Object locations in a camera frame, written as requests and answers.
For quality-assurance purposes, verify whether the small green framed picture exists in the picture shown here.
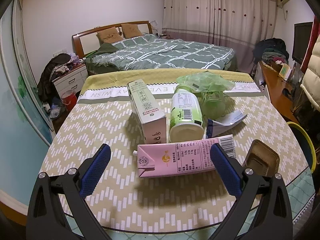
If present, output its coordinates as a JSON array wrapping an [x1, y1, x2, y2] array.
[[279, 64, 293, 79]]

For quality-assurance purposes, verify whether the green and white yogurt bottle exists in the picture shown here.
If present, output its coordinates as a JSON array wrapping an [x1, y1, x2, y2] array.
[[169, 84, 205, 144]]

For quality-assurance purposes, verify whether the dark green cloth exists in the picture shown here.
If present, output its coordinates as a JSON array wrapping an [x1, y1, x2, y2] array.
[[92, 42, 118, 55]]

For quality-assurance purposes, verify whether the brown plastic tray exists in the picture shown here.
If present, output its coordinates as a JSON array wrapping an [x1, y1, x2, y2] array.
[[242, 139, 280, 178]]

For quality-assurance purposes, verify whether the white nightstand with wooden top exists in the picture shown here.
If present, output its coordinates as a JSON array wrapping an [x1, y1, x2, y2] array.
[[52, 63, 88, 99]]

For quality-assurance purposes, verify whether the clear jar with green label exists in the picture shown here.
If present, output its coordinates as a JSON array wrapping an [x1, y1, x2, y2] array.
[[201, 91, 227, 117]]

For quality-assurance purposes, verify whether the white plastic wrapper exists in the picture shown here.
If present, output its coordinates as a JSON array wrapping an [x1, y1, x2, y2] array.
[[205, 112, 248, 139]]

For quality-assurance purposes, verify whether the black bin with yellow rim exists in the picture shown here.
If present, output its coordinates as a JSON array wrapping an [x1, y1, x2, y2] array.
[[286, 121, 317, 173]]

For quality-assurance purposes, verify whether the red coat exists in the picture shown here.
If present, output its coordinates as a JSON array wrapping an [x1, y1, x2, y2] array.
[[309, 15, 320, 55]]

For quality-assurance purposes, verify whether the pink striped curtain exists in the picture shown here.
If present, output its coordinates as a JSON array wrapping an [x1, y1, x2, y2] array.
[[162, 0, 277, 55]]

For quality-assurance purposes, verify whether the patterned zigzag tablecloth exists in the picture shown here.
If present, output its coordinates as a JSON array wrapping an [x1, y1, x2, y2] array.
[[39, 68, 316, 237]]

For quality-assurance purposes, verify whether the dark jacket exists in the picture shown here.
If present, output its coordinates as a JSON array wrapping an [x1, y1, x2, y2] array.
[[37, 54, 70, 103]]

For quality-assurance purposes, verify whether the green plastic bag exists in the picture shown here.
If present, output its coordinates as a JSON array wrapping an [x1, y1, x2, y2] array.
[[176, 71, 235, 118]]

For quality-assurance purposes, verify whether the cream puffer jacket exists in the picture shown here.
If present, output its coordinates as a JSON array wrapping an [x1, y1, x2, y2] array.
[[300, 34, 320, 113]]

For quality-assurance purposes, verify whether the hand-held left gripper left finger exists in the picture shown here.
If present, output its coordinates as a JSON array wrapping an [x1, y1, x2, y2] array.
[[26, 144, 112, 240]]

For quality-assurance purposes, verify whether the wooden bed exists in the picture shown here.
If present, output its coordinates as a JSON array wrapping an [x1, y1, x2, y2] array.
[[72, 21, 239, 72]]

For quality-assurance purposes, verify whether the wardrobe sliding door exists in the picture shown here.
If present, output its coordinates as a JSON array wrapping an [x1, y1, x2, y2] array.
[[0, 0, 54, 220]]

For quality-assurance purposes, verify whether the green checked duvet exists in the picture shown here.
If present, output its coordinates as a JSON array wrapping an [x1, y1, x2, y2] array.
[[85, 34, 235, 70]]

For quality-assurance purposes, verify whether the green and white carton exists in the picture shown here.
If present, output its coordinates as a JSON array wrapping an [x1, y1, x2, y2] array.
[[127, 79, 167, 144]]

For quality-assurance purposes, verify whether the wooden sideboard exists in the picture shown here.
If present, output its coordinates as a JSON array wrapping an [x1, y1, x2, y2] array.
[[257, 60, 300, 124]]

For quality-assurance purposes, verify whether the red bucket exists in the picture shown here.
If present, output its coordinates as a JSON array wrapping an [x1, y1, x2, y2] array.
[[61, 89, 77, 113]]

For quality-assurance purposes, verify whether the black television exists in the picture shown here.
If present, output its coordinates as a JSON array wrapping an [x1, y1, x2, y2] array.
[[292, 22, 313, 65]]

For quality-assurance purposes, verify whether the tan pillow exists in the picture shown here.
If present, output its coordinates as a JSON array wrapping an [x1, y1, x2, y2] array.
[[121, 23, 143, 38], [96, 27, 124, 44]]

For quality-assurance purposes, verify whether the pile of dark clothes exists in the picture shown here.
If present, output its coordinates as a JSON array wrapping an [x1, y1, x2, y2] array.
[[252, 38, 289, 63]]

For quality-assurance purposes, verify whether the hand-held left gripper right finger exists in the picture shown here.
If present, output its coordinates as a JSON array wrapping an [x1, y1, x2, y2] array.
[[210, 142, 293, 240]]

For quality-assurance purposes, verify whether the colourful cloth pile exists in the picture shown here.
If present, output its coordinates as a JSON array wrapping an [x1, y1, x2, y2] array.
[[56, 55, 84, 72]]

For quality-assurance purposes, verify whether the clear plastic bag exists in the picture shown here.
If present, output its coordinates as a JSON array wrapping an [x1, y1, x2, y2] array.
[[42, 101, 62, 119]]

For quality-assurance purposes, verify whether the pink milk carton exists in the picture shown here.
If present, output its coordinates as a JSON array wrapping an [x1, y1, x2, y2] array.
[[137, 134, 237, 178]]

